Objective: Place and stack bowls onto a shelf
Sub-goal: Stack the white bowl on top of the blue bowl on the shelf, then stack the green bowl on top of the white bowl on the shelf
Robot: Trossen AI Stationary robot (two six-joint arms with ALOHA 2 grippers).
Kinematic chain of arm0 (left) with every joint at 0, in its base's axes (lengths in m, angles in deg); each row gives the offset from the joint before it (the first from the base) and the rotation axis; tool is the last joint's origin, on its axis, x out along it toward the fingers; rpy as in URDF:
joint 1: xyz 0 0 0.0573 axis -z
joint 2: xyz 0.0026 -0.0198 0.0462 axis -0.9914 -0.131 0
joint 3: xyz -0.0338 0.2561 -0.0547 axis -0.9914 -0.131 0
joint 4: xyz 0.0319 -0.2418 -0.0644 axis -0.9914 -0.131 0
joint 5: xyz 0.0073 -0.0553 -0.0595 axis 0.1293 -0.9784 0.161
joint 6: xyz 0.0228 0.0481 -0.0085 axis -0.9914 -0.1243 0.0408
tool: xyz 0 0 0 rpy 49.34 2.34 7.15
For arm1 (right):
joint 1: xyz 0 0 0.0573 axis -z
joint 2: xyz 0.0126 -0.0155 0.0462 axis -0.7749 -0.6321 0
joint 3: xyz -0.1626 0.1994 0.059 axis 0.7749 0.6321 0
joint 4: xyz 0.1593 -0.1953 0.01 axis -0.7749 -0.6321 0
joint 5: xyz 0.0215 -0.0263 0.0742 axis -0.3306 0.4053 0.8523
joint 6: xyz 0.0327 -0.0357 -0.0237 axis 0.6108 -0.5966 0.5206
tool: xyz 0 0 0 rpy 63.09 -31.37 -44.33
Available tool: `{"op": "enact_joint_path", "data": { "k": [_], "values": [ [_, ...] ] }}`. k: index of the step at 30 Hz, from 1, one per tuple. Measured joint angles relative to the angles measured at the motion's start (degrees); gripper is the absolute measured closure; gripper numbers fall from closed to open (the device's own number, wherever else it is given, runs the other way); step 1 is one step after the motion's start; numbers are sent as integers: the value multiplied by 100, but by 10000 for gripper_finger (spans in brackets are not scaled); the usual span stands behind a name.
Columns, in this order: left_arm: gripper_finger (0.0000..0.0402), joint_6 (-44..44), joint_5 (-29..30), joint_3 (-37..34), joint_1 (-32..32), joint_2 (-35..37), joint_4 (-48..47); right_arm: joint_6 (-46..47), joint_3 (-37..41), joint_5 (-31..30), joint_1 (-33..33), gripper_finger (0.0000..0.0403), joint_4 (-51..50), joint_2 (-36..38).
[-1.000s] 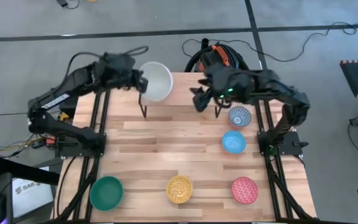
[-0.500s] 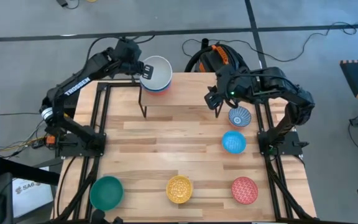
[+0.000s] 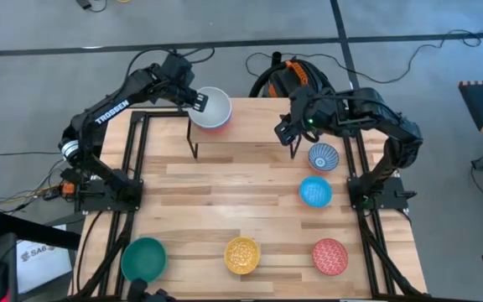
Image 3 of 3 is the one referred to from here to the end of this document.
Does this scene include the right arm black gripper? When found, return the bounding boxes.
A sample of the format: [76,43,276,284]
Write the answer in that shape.
[273,86,325,147]

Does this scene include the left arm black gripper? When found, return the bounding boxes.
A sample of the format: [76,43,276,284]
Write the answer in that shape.
[151,63,210,114]

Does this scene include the white bowl with red base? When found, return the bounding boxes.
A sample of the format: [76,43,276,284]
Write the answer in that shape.
[187,86,233,130]

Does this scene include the plain red bowl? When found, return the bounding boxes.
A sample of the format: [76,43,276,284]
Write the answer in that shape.
[194,120,232,136]

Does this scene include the orange patterned bowl blue inside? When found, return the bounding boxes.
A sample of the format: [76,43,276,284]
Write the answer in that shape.
[299,175,334,209]

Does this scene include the navy diamond bowl yellow inside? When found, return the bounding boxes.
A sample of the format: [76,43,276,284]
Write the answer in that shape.
[223,236,262,276]

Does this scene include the red herringbone patterned bowl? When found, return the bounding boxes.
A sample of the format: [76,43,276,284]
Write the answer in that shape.
[311,237,350,277]

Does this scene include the plain teal green bowl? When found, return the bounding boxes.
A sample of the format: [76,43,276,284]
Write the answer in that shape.
[120,237,169,284]

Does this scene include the red wave bowl blue-white inside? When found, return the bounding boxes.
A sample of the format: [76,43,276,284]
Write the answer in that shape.
[307,142,340,173]

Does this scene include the black and orange vacuum cleaner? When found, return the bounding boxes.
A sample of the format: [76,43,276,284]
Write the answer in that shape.
[247,50,330,100]

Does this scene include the black power adapter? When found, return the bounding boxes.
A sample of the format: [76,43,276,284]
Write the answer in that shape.
[75,0,100,13]

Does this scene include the orange electrical connector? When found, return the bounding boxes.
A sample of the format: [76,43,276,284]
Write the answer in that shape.
[42,180,79,200]

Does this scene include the white printed box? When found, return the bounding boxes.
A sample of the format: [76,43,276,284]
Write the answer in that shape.
[16,240,74,294]

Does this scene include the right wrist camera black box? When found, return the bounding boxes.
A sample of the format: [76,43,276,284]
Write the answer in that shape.
[296,98,323,129]

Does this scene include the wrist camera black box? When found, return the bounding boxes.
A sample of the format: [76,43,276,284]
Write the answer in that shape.
[161,53,195,85]
[296,98,323,129]

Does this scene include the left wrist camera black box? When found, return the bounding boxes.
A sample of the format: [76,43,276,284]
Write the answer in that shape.
[161,53,195,85]

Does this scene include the thin black floor cable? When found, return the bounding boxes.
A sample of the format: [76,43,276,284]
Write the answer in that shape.
[329,0,483,85]
[244,50,277,81]

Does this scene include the black aluminium rig frame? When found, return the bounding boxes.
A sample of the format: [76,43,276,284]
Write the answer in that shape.
[341,125,431,302]
[71,109,192,302]

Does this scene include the black table-level camera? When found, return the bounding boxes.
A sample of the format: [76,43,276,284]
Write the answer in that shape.
[126,278,176,302]

